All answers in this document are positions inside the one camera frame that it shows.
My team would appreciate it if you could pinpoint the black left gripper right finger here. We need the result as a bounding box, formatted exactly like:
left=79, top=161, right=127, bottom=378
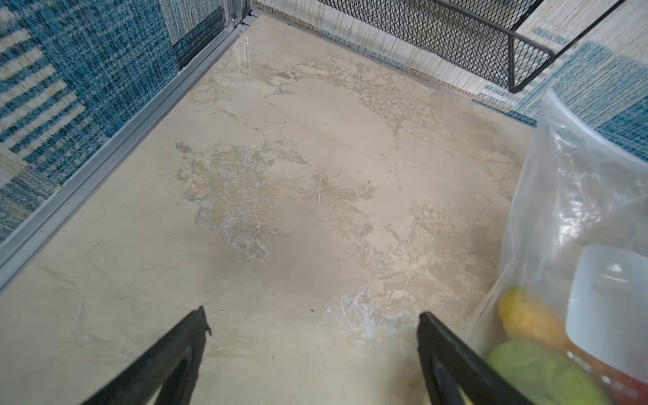
left=417, top=312, right=530, bottom=404

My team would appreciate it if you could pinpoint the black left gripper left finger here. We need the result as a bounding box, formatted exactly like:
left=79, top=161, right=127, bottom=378
left=84, top=306, right=211, bottom=404

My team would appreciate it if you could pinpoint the yellow toy lemon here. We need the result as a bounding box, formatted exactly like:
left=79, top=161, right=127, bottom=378
left=498, top=287, right=569, bottom=349

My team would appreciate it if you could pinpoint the clear zip top bag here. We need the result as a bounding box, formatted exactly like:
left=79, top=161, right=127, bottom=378
left=467, top=92, right=647, bottom=404

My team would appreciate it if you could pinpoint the red toy strawberry fruit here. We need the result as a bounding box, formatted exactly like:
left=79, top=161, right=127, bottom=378
left=570, top=348, right=647, bottom=404

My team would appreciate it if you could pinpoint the large green toy fruit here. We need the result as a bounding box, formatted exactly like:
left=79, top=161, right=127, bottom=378
left=487, top=340, right=611, bottom=404

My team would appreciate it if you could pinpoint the black wire mesh shelf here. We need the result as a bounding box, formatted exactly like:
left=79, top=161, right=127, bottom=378
left=326, top=1, right=622, bottom=94

